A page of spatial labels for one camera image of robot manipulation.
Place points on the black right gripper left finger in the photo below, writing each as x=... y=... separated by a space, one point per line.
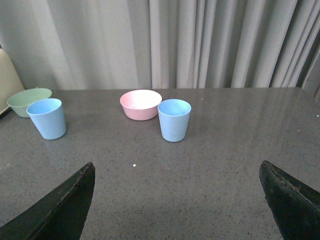
x=59 y=215

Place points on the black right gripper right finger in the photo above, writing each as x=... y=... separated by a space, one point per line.
x=295 y=206

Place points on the blue cup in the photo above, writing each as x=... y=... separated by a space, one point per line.
x=48 y=117
x=174 y=115

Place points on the green bowl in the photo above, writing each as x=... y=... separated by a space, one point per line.
x=21 y=100

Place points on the pink bowl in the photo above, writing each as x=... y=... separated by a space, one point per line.
x=140 y=104

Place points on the cream toaster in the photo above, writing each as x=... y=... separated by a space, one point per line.
x=10 y=82

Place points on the grey curtain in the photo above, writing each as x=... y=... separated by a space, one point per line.
x=161 y=44

